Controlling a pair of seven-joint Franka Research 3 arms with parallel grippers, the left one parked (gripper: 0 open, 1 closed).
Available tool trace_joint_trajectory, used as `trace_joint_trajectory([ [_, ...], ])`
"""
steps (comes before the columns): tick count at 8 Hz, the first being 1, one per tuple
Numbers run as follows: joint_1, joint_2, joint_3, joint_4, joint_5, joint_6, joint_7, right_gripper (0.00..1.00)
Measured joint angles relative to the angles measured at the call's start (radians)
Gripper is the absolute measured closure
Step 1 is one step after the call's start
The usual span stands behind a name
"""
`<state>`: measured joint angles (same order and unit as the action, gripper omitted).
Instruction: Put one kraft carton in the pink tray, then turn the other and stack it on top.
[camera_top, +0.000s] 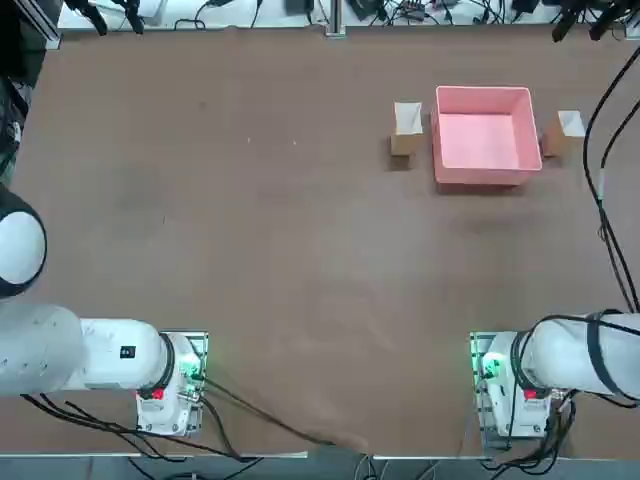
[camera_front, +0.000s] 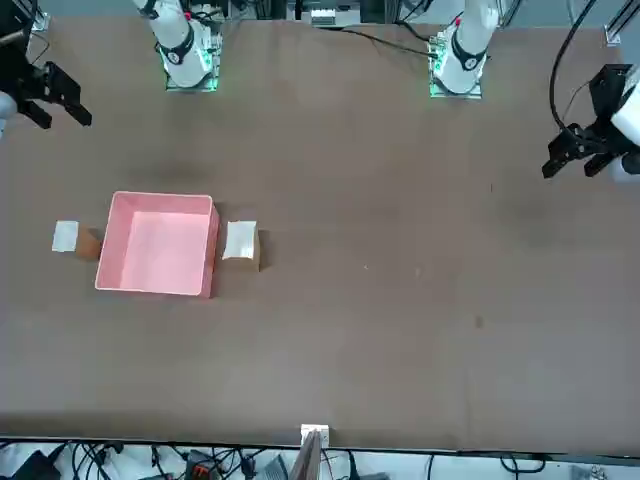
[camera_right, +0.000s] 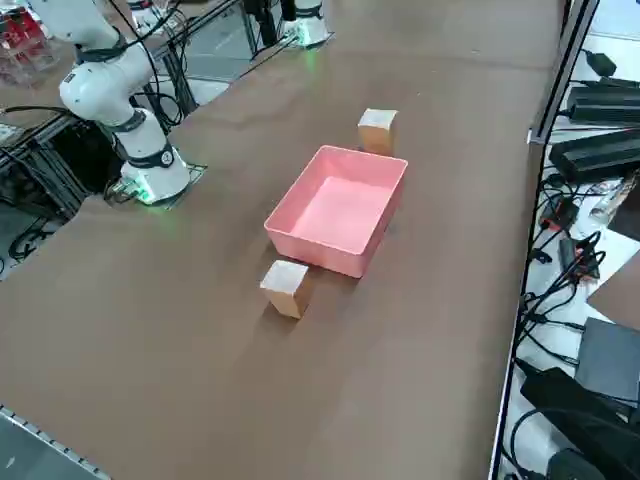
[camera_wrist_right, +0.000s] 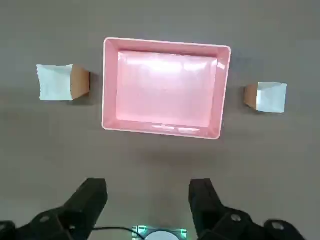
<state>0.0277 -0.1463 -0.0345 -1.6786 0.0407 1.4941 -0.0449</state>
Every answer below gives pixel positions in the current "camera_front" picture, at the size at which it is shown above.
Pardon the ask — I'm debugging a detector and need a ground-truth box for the black device with red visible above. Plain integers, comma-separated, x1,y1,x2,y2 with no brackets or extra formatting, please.
185,451,221,480

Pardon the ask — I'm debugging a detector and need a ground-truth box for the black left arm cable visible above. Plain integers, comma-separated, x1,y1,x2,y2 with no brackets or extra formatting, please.
548,0,601,132

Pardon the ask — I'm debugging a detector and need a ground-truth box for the pink plastic tray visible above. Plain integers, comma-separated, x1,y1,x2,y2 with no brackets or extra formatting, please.
93,190,221,300

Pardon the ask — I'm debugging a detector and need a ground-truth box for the black table cable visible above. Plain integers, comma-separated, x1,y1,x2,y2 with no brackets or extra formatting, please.
339,24,439,56

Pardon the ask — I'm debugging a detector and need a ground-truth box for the aluminium frame post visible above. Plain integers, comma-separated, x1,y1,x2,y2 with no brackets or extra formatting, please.
603,9,637,47

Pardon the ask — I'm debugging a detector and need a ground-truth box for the ribbed black power adapter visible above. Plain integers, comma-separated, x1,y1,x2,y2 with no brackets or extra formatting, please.
263,457,292,480

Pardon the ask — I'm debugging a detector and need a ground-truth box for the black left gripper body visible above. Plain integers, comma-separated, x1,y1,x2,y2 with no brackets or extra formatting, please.
578,63,633,154

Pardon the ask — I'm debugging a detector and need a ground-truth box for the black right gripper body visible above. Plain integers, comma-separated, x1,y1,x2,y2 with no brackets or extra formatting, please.
0,52,54,115

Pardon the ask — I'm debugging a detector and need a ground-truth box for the aluminium camera mount post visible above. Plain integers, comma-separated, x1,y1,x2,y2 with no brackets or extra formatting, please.
291,423,332,480

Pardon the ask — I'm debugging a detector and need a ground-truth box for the large black power adapter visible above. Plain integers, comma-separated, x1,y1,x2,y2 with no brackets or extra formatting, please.
12,448,57,480

